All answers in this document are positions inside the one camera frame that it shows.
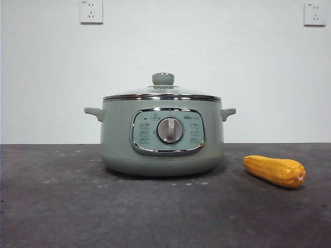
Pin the glass lid with green knob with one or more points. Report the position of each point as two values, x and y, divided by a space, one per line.
162 78

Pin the pale green electric cooking pot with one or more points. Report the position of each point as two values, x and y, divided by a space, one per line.
116 144

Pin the white wall socket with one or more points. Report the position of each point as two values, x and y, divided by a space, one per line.
91 11
314 14

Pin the yellow corn cob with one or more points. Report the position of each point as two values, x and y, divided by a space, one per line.
274 170

